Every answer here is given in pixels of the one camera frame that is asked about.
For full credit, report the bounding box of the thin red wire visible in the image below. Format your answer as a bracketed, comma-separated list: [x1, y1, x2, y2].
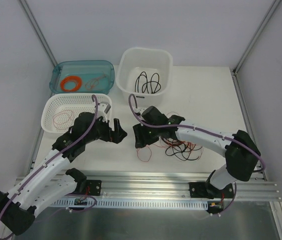
[136, 146, 153, 163]
[52, 110, 75, 130]

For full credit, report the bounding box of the orange cable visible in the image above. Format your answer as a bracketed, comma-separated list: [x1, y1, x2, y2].
[60, 75, 83, 93]
[159, 111, 204, 162]
[84, 72, 108, 90]

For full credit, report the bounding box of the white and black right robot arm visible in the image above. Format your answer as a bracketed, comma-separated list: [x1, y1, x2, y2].
[131, 106, 261, 199]

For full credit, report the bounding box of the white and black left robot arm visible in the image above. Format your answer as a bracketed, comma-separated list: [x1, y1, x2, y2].
[0, 112, 128, 236]

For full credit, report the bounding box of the white perforated plastic basket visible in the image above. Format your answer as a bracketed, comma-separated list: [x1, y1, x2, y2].
[41, 93, 113, 134]

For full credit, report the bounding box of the teal transparent plastic bin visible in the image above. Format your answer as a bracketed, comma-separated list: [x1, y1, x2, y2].
[49, 60, 115, 95]

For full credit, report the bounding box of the white deep plastic tub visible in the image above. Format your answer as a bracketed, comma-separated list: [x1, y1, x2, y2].
[115, 47, 173, 107]

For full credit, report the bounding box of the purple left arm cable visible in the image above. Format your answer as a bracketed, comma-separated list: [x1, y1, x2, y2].
[0, 94, 99, 239]

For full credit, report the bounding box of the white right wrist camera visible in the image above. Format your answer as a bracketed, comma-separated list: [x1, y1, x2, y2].
[134, 107, 146, 118]

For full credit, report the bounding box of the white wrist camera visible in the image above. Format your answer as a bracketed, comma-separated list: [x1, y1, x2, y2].
[134, 107, 146, 118]
[96, 102, 112, 122]

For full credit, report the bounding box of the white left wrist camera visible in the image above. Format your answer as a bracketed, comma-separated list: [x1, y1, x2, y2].
[96, 102, 112, 122]

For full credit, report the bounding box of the black cable in tub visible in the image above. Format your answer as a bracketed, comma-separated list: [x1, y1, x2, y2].
[134, 71, 162, 95]

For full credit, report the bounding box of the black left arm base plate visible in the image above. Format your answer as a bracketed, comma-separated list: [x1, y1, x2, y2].
[68, 178, 103, 197]

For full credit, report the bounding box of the coiled orange cable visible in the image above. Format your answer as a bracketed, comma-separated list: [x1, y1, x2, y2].
[60, 75, 83, 93]

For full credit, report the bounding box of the aluminium mounting rail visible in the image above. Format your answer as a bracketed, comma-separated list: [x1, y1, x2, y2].
[14, 171, 281, 201]

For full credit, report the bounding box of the white slotted cable duct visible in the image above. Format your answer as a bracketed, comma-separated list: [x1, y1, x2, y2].
[50, 197, 208, 211]

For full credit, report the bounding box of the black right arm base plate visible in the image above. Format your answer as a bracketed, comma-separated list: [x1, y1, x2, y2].
[188, 182, 234, 199]

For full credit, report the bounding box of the left aluminium frame post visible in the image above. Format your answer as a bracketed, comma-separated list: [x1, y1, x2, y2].
[18, 0, 58, 67]

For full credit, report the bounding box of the aluminium frame post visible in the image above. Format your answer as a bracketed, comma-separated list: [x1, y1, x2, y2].
[18, 0, 58, 67]
[232, 0, 282, 76]

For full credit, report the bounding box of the right aluminium frame post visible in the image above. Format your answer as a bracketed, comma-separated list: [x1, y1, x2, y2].
[232, 0, 282, 76]

